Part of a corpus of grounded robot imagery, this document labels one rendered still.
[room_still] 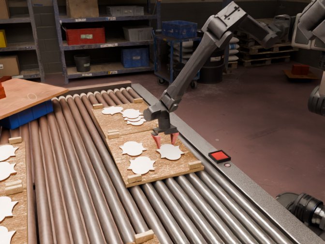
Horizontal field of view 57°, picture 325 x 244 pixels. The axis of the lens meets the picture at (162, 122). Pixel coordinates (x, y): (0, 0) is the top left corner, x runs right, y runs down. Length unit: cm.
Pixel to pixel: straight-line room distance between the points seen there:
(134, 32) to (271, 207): 490
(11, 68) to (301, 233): 539
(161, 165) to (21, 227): 58
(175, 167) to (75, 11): 455
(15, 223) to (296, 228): 93
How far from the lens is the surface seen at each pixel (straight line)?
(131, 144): 146
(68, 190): 125
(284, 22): 158
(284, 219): 117
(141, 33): 581
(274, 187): 289
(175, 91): 127
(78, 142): 158
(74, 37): 556
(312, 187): 302
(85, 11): 561
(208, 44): 117
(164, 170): 128
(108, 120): 174
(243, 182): 129
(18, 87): 214
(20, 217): 117
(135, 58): 587
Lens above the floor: 166
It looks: 25 degrees down
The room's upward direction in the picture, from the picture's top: straight up
